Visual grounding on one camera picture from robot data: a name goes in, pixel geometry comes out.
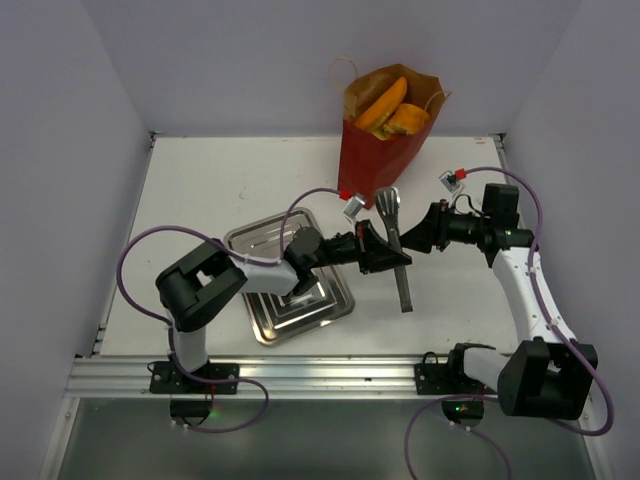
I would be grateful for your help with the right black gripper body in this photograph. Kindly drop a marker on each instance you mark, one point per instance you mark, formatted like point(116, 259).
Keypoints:
point(441, 227)

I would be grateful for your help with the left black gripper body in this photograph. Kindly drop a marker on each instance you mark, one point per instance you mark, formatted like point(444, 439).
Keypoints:
point(347, 249)

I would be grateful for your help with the metal tongs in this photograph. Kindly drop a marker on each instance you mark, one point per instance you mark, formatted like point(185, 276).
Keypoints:
point(387, 202)

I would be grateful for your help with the red paper bag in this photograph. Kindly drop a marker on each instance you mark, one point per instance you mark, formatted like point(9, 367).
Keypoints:
point(371, 160)

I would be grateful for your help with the round flower bread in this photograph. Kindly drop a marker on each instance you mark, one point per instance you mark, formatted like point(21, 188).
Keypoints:
point(407, 119)

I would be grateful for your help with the long bread loaf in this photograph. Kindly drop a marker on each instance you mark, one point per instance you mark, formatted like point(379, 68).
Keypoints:
point(376, 115)

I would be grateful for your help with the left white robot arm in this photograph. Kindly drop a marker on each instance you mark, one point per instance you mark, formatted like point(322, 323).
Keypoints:
point(196, 288)

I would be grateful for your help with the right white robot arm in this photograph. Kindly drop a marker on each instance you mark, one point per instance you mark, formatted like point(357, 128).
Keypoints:
point(548, 375)

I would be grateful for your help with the metal tray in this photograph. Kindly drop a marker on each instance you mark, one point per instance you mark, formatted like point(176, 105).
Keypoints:
point(276, 319)

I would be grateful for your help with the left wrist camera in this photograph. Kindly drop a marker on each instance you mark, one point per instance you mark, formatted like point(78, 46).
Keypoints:
point(354, 203)

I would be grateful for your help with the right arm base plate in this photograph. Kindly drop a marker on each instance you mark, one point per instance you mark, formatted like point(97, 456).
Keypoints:
point(434, 376)

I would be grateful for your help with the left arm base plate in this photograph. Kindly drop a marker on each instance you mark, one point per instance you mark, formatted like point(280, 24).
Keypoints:
point(212, 378)

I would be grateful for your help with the aluminium mounting rail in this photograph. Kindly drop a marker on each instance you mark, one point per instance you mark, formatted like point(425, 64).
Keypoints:
point(285, 377)

